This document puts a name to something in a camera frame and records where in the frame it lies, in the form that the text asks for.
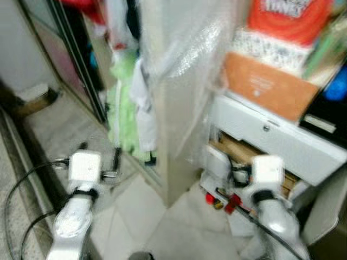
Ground brown cardboard piece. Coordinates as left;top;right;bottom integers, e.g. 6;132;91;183
211;133;300;197

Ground small red items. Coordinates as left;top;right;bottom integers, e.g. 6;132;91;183
205;192;242;213

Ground light green garment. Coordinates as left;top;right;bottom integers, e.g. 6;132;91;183
107;53;150;161

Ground white drawer cabinet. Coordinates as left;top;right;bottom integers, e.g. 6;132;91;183
209;94;347;188

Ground white garment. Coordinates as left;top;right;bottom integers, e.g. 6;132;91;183
132;58;158;153

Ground beige wardrobe panel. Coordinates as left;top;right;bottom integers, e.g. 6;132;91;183
138;0;219;207

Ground low brown box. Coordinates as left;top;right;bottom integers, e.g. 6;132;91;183
13;83;61;118

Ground black box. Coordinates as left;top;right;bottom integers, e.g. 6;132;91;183
300;96;347;148

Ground grey left robot leg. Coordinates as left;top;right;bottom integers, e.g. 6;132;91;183
127;251;155;260

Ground blue round object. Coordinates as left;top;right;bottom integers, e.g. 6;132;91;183
324;64;347;102

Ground orange cardboard box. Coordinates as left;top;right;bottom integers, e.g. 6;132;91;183
223;51;321;123

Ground green packet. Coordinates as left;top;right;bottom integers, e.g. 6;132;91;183
303;15;347;83

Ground white patterned box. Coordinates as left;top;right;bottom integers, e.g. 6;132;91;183
233;29;313;77

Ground clear plastic sheet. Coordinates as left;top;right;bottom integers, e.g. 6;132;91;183
141;0;240;142

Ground red printed box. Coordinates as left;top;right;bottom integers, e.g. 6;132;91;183
246;0;335;47

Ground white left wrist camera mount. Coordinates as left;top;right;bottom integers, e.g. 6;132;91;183
69;151;104;189

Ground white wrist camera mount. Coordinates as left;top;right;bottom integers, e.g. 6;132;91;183
252;155;286;191
69;151;104;189

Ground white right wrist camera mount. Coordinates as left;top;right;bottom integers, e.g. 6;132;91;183
252;155;286;191

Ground dark sliding door frame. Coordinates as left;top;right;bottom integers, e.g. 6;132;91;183
21;0;110;126

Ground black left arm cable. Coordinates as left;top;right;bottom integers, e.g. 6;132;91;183
3;158;70;260

